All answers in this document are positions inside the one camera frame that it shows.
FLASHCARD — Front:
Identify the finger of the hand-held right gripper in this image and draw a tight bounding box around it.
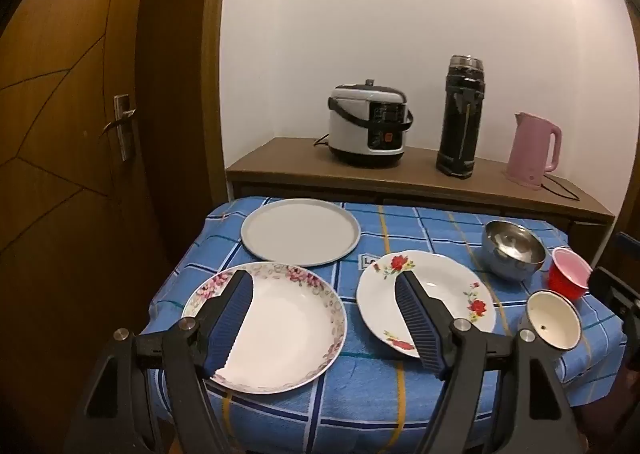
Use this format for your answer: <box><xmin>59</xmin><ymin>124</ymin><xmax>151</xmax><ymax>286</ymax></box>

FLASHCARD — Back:
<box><xmin>590</xmin><ymin>268</ymin><xmax>640</xmax><ymax>322</ymax></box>

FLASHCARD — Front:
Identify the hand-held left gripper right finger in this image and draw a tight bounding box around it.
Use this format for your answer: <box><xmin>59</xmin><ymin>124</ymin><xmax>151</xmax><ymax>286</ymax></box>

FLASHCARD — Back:
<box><xmin>394</xmin><ymin>270</ymin><xmax>586</xmax><ymax>454</ymax></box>

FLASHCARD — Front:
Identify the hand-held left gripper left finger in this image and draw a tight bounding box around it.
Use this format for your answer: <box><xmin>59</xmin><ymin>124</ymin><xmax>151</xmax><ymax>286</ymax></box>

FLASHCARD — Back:
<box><xmin>62</xmin><ymin>269</ymin><xmax>256</xmax><ymax>454</ymax></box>

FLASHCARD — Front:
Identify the red rose white plate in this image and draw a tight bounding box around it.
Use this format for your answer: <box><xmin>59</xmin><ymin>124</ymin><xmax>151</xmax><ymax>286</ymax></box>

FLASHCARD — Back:
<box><xmin>356</xmin><ymin>250</ymin><xmax>497</xmax><ymax>360</ymax></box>

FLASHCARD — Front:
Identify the pink floral white plate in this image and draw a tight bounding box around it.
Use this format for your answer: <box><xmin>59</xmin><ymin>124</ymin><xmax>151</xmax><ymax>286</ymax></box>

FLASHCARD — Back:
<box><xmin>181</xmin><ymin>262</ymin><xmax>348</xmax><ymax>395</ymax></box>

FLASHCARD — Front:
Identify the grey round plate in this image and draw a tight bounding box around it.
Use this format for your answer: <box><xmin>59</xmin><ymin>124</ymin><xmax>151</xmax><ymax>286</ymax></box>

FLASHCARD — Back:
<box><xmin>240</xmin><ymin>199</ymin><xmax>362</xmax><ymax>268</ymax></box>

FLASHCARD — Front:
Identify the stainless steel bowl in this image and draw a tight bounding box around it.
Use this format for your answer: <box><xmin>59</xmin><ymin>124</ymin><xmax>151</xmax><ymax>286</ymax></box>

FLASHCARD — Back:
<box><xmin>481</xmin><ymin>220</ymin><xmax>547</xmax><ymax>282</ymax></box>

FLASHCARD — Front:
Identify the blue checked tablecloth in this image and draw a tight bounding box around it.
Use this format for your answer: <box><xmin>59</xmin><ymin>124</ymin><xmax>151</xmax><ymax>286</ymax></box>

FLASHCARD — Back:
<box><xmin>140</xmin><ymin>196</ymin><xmax>626</xmax><ymax>454</ymax></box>

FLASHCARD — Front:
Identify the pink electric kettle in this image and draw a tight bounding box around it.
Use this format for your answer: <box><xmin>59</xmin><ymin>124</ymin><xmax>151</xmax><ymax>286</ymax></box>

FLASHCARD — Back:
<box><xmin>502</xmin><ymin>111</ymin><xmax>563</xmax><ymax>191</ymax></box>

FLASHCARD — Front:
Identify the wooden sideboard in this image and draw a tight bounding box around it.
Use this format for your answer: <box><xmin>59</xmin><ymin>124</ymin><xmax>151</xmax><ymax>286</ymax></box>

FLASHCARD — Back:
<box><xmin>225</xmin><ymin>136</ymin><xmax>617</xmax><ymax>275</ymax></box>

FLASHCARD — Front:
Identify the black thermos flask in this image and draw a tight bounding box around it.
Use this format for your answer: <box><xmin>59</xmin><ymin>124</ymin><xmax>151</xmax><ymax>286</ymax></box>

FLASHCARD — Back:
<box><xmin>435</xmin><ymin>54</ymin><xmax>486</xmax><ymax>181</ymax></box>

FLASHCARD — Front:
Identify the white rice cooker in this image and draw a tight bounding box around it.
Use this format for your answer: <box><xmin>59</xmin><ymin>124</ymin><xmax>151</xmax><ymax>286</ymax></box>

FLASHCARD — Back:
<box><xmin>327</xmin><ymin>78</ymin><xmax>415</xmax><ymax>169</ymax></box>

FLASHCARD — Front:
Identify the wooden door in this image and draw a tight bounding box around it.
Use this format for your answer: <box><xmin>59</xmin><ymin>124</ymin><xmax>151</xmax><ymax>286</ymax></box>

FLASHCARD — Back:
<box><xmin>0</xmin><ymin>0</ymin><xmax>173</xmax><ymax>454</ymax></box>

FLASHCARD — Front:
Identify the black kettle cable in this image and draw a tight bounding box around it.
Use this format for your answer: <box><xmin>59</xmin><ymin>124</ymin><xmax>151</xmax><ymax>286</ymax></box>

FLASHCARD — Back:
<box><xmin>542</xmin><ymin>174</ymin><xmax>581</xmax><ymax>202</ymax></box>

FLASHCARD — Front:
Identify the metal door handle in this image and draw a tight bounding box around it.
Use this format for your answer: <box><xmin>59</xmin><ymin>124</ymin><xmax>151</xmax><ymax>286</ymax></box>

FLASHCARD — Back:
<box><xmin>100</xmin><ymin>94</ymin><xmax>137</xmax><ymax>162</ymax></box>

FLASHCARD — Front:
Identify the wooden door frame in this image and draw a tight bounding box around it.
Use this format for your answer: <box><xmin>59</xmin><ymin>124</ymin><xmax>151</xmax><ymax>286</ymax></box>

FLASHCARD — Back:
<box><xmin>135</xmin><ymin>0</ymin><xmax>236</xmax><ymax>265</ymax></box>

